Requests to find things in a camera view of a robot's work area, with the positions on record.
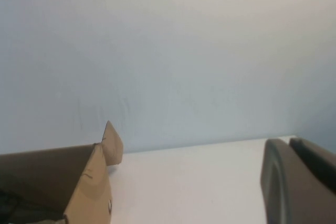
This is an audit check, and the brown cardboard shoe box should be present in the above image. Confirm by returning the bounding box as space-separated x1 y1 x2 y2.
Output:
0 120 124 224

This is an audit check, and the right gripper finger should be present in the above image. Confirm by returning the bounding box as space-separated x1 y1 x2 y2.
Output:
260 136 336 224

